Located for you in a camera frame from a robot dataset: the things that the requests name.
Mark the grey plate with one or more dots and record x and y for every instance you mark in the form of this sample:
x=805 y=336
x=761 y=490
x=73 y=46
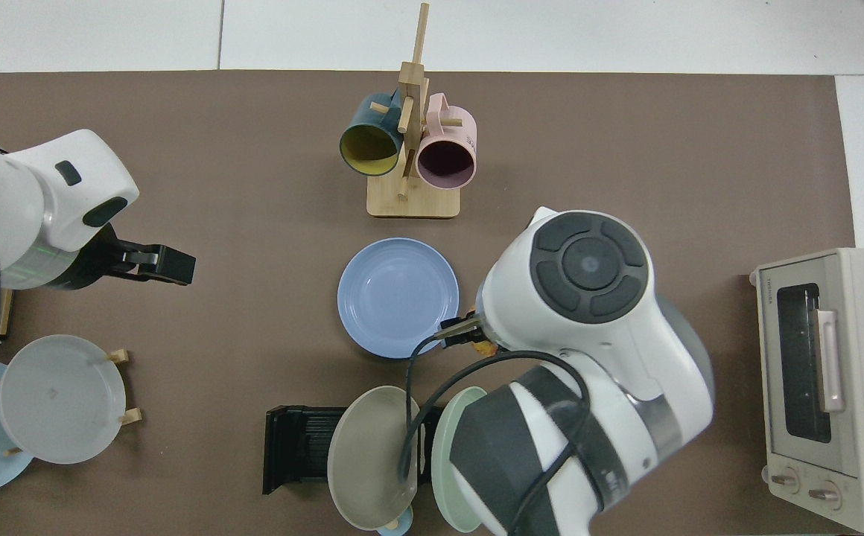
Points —
x=59 y=398

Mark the black dish rack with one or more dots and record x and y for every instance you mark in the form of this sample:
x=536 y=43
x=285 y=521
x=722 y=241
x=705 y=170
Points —
x=298 y=447

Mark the pink cup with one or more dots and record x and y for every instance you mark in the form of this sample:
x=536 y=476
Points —
x=447 y=160

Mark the beige plate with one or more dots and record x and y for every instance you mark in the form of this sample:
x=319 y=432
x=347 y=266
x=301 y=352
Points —
x=369 y=461

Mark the pale green plate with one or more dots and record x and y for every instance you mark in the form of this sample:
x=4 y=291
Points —
x=443 y=461

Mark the small blue round thing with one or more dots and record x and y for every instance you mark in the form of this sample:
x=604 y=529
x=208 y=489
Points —
x=395 y=527

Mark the wooden cup stand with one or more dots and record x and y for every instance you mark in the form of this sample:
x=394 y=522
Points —
x=424 y=205

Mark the dark blue cup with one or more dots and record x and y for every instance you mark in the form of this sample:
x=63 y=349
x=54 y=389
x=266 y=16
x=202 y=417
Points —
x=369 y=149

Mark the brown table cloth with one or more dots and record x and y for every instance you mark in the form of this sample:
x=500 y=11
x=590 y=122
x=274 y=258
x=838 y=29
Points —
x=216 y=186

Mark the red yellow apple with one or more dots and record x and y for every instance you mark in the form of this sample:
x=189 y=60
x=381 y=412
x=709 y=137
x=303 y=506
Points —
x=488 y=348

